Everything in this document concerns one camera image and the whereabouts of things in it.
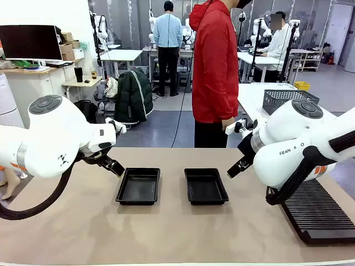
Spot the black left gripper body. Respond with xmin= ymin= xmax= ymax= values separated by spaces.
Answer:
xmin=79 ymin=146 xmax=113 ymax=167

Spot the dark green padded jacket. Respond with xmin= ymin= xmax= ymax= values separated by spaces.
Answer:
xmin=113 ymin=68 xmax=154 ymax=125

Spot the person's right hand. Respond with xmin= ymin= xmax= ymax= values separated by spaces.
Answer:
xmin=221 ymin=117 xmax=236 ymax=131

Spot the white storage shelf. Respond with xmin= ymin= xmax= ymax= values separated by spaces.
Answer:
xmin=301 ymin=49 xmax=324 ymax=72

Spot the person in white coat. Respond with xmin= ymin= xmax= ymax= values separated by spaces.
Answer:
xmin=260 ymin=11 xmax=293 ymax=83

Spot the black slotted board rack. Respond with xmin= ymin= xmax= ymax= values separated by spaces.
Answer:
xmin=266 ymin=178 xmax=355 ymax=245

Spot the person in red jacket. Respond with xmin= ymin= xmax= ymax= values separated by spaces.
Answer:
xmin=189 ymin=0 xmax=253 ymax=149

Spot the small light wood desk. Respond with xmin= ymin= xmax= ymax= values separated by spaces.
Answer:
xmin=61 ymin=76 xmax=103 ymax=106

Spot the mannequin leg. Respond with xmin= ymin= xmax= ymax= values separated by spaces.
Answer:
xmin=0 ymin=166 xmax=22 ymax=201

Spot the white cloth on chair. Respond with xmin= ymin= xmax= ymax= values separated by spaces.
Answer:
xmin=104 ymin=76 xmax=119 ymax=98

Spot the white cabinet with wood top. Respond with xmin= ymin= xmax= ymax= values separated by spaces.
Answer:
xmin=5 ymin=65 xmax=75 ymax=128

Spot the white background desk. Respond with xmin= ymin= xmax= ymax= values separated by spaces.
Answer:
xmin=99 ymin=49 xmax=144 ymax=79

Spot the white cylindrical air purifier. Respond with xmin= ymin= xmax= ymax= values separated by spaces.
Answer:
xmin=0 ymin=71 xmax=26 ymax=129

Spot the person in light blue shirt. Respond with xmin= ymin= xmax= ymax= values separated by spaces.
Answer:
xmin=153 ymin=1 xmax=184 ymax=97

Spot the grey mesh basket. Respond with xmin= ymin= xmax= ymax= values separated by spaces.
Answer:
xmin=262 ymin=89 xmax=320 ymax=116

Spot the black backpack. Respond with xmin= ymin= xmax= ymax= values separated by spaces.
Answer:
xmin=73 ymin=99 xmax=98 ymax=124

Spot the black tripod stand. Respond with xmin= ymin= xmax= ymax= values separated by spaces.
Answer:
xmin=278 ymin=21 xmax=301 ymax=83

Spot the black computer monitor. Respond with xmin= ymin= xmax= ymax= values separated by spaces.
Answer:
xmin=0 ymin=24 xmax=64 ymax=61

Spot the black left arm cable sleeve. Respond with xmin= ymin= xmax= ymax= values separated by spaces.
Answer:
xmin=0 ymin=155 xmax=81 ymax=221

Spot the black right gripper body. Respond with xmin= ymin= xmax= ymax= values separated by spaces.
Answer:
xmin=237 ymin=133 xmax=256 ymax=162

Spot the black right arm cable sleeve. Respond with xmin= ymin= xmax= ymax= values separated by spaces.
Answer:
xmin=265 ymin=126 xmax=355 ymax=206

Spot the black arm cable sleeve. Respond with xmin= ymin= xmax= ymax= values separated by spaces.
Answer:
xmin=265 ymin=126 xmax=355 ymax=206
xmin=0 ymin=155 xmax=81 ymax=221

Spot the red-sleeved right forearm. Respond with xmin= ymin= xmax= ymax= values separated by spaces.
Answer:
xmin=221 ymin=83 xmax=240 ymax=121

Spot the black ESD tray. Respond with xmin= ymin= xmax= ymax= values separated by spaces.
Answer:
xmin=115 ymin=167 xmax=161 ymax=206
xmin=184 ymin=167 xmax=230 ymax=206

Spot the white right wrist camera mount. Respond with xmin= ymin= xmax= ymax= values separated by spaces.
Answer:
xmin=225 ymin=118 xmax=260 ymax=136

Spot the white side table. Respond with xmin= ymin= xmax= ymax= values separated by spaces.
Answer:
xmin=237 ymin=82 xmax=299 ymax=127

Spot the black keyboard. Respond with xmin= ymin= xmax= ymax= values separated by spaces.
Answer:
xmin=45 ymin=60 xmax=74 ymax=68

